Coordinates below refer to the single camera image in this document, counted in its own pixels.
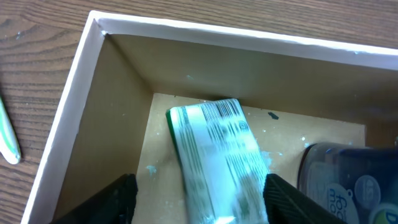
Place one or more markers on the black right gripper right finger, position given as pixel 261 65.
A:
pixel 287 205

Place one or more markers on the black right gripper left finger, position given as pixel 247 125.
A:
pixel 114 204

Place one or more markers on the green white soap box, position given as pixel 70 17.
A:
pixel 223 170

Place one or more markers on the dark bottle with clear cap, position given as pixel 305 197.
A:
pixel 355 184

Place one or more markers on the white cardboard box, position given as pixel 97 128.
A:
pixel 128 70

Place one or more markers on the green white toothbrush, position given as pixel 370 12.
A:
pixel 9 144

